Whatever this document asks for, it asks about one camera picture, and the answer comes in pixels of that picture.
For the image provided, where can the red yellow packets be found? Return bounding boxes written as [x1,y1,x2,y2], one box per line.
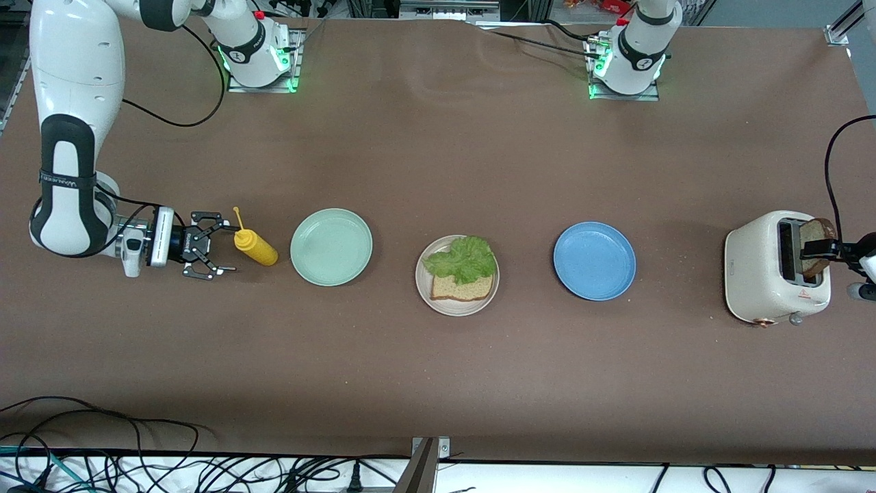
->
[565,0,634,13]

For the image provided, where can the teal cable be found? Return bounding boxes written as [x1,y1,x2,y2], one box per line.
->
[0,445,93,492]

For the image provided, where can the white toaster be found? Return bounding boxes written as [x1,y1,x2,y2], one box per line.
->
[724,210,832,328]

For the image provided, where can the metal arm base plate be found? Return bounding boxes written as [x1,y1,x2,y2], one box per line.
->
[227,27,303,93]
[587,34,661,102]

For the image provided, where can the mint green plate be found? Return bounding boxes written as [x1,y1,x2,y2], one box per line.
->
[290,208,374,287]

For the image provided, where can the grey metal rack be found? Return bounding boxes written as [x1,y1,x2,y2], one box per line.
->
[400,0,500,20]

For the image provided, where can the green lettuce leaf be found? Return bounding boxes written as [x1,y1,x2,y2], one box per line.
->
[422,236,498,286]

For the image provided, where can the beige plate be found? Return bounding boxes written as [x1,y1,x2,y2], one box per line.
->
[415,235,500,317]

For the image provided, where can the black base power cable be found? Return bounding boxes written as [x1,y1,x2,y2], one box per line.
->
[469,19,606,61]

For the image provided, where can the aluminium profile rail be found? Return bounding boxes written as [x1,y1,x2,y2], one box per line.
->
[825,0,876,45]
[0,55,32,134]

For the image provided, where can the blue plate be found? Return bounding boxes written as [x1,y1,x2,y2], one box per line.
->
[553,221,637,301]

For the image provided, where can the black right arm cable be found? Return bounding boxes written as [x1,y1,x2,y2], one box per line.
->
[89,21,227,235]

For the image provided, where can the metal table bracket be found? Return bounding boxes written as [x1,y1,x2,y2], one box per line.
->
[394,436,452,493]

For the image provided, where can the yellow mustard squeeze bottle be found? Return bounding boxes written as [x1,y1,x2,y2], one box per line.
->
[233,207,279,266]

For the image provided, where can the brown bread slice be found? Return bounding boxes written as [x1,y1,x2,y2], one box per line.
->
[799,218,839,278]
[430,270,494,302]

